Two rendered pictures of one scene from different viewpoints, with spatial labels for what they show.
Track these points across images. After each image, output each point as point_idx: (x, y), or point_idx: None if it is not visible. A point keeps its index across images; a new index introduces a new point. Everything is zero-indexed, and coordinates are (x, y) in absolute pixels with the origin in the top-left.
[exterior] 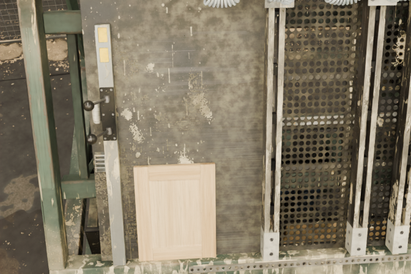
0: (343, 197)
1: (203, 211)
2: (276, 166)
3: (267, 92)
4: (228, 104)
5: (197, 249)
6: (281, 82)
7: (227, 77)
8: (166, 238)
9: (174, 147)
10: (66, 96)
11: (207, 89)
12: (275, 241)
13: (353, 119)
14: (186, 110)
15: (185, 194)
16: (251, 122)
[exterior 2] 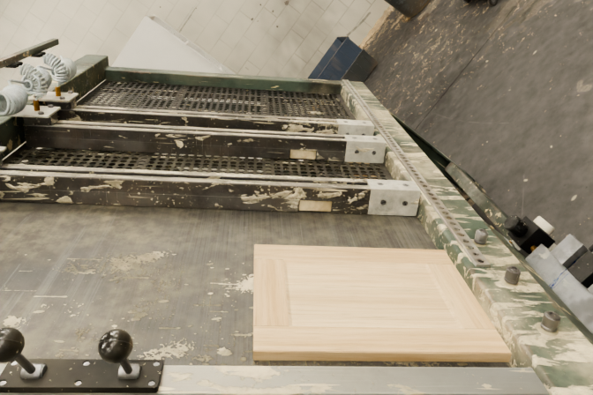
0: (312, 163)
1: (353, 258)
2: (254, 177)
3: (130, 178)
4: (146, 234)
5: (439, 269)
6: (119, 169)
7: (95, 234)
8: (429, 309)
9: (214, 296)
10: None
11: (107, 254)
12: (383, 182)
13: (204, 156)
14: (138, 278)
15: (319, 279)
16: (185, 217)
